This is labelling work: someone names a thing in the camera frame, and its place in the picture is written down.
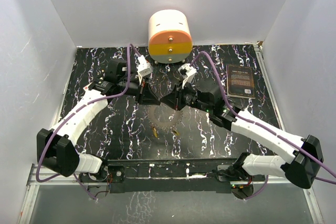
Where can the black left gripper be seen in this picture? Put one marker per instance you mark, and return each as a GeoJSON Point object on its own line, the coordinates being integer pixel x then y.
{"type": "Point", "coordinates": [145, 95]}

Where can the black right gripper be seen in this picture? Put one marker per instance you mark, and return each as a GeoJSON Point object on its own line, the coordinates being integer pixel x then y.
{"type": "Point", "coordinates": [175, 99]}

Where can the black disc with keyrings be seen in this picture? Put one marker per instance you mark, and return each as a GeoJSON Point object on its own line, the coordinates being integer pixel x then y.
{"type": "Point", "coordinates": [163, 117]}

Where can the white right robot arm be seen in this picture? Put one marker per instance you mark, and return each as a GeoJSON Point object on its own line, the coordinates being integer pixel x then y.
{"type": "Point", "coordinates": [295, 158]}

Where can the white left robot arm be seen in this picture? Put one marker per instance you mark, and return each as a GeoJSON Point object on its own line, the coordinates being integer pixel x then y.
{"type": "Point", "coordinates": [56, 147]}

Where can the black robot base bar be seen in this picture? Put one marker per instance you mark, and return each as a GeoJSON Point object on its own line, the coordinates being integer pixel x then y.
{"type": "Point", "coordinates": [165, 175]}

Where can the round three-drawer cabinet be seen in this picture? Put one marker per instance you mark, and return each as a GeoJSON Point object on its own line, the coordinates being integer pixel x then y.
{"type": "Point", "coordinates": [169, 37]}

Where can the dark brown book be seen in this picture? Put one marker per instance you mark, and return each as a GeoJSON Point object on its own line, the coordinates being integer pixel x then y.
{"type": "Point", "coordinates": [240, 82]}

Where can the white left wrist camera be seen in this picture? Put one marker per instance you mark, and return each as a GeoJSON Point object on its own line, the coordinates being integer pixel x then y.
{"type": "Point", "coordinates": [144, 68]}

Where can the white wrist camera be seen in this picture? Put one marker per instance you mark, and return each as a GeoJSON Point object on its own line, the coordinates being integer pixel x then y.
{"type": "Point", "coordinates": [188, 72]}
{"type": "Point", "coordinates": [144, 68]}

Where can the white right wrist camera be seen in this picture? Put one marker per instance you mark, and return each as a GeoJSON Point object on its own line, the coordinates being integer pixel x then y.
{"type": "Point", "coordinates": [188, 72]}

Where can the aluminium frame rail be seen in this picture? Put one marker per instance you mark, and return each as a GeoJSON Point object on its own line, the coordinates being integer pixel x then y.
{"type": "Point", "coordinates": [165, 200]}

